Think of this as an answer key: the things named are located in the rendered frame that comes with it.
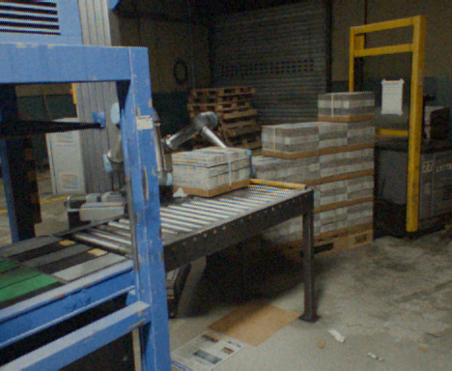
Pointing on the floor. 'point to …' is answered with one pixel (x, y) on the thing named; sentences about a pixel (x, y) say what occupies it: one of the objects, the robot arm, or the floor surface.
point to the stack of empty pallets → (217, 107)
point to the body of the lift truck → (432, 216)
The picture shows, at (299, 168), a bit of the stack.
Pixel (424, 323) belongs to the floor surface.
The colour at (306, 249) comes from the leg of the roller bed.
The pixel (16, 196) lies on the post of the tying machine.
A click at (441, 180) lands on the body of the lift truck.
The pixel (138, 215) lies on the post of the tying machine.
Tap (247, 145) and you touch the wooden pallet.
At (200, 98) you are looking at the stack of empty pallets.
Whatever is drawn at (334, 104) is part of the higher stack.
